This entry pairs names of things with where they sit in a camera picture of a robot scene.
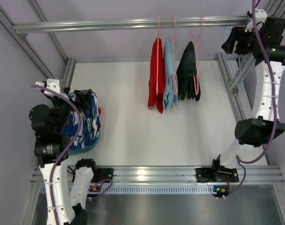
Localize right aluminium frame strut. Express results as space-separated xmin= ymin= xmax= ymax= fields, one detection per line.
xmin=215 ymin=0 xmax=285 ymax=165

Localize empty blue hanger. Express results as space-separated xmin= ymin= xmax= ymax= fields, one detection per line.
xmin=233 ymin=54 xmax=255 ymax=92

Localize light blue trousers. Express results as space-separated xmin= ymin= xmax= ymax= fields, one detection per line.
xmin=163 ymin=40 xmax=178 ymax=111

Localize red trousers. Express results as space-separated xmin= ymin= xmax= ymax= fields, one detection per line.
xmin=147 ymin=38 xmax=165 ymax=113

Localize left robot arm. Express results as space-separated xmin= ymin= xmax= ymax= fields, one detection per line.
xmin=29 ymin=88 xmax=101 ymax=225

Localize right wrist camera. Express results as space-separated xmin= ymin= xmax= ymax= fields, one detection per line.
xmin=244 ymin=8 xmax=267 ymax=33

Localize teal plastic basket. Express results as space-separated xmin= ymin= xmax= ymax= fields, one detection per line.
xmin=68 ymin=92 xmax=102 ymax=156

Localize black trousers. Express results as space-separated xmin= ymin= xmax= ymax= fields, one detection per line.
xmin=176 ymin=41 xmax=201 ymax=101

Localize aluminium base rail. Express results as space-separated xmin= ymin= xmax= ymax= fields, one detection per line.
xmin=31 ymin=165 xmax=284 ymax=186

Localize red white garment in basket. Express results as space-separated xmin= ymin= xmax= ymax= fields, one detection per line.
xmin=98 ymin=105 xmax=102 ymax=117

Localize aluminium frame strut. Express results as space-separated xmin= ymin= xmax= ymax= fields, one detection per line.
xmin=215 ymin=0 xmax=285 ymax=165
xmin=0 ymin=0 xmax=75 ymax=94

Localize aluminium hanging rail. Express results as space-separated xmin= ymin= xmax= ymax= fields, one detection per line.
xmin=12 ymin=15 xmax=248 ymax=34

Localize blue patterned trousers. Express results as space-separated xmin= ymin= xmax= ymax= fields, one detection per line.
xmin=67 ymin=91 xmax=102 ymax=150

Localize slotted cable duct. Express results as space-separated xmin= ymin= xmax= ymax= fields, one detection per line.
xmin=39 ymin=184 xmax=230 ymax=195

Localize left aluminium frame strut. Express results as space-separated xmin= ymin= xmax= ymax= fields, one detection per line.
xmin=0 ymin=0 xmax=75 ymax=94

